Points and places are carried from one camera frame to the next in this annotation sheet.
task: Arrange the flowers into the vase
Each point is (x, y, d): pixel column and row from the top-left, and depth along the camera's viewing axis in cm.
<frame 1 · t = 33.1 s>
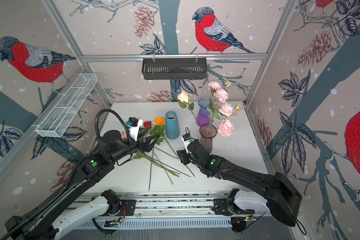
left hand: (152, 132, 65), fingers open
right hand: (178, 151, 80), fingers open
pink peony spray: (226, 126, 68), point 34 cm above the table
blue purple glass vase: (203, 115, 108), point 6 cm above the table
teal ceramic vase: (172, 128, 92), point 13 cm above the table
pink grey glass vase: (207, 132, 85), point 18 cm above the table

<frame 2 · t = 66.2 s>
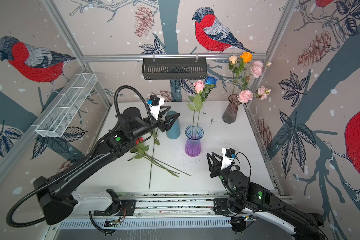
left hand: (172, 110, 61), fingers open
right hand: (206, 157, 69), fingers open
pink peony spray: (245, 96, 82), point 33 cm above the table
blue purple glass vase: (194, 132, 85), point 17 cm above the table
pink grey glass vase: (229, 115, 109), point 6 cm above the table
the other named things where they were.

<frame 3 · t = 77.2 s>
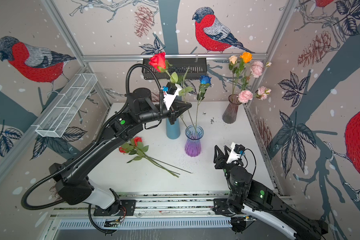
left hand: (189, 104, 55), fingers closed
right hand: (216, 149, 68), fingers open
the named things where they were.

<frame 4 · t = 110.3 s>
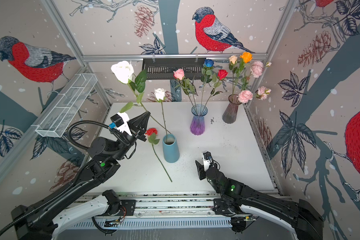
left hand: (145, 113, 54), fingers closed
right hand: (197, 162, 80), fingers open
blue purple glass vase: (197, 125, 108), point 2 cm above the table
teal ceramic vase: (171, 149, 76), point 19 cm above the table
red artificial rose 2: (151, 141, 97), point 3 cm above the table
the other named things where they were.

